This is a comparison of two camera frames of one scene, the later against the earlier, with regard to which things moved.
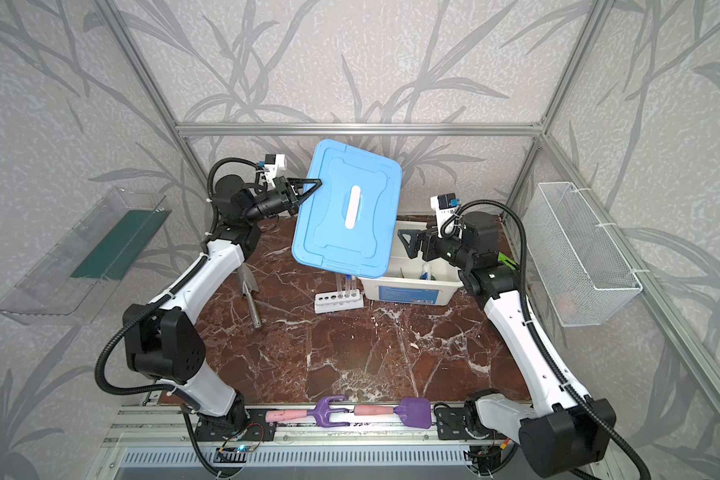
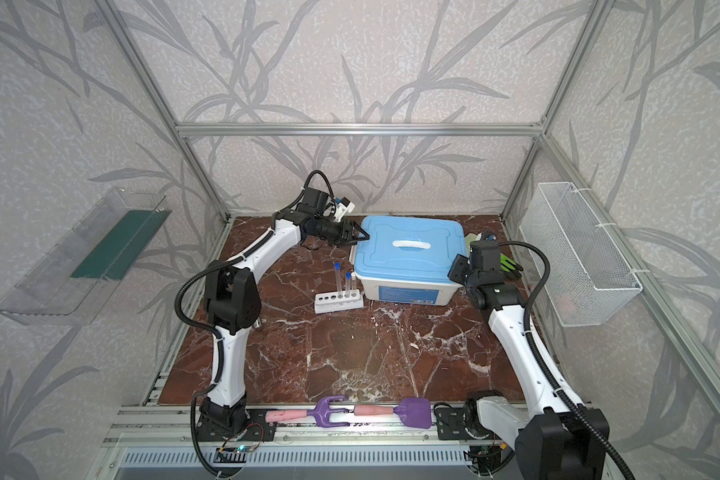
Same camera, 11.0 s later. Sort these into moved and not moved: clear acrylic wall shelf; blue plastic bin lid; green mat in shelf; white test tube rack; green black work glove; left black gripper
Moved: blue plastic bin lid; left black gripper
Not moved: green mat in shelf; clear acrylic wall shelf; green black work glove; white test tube rack
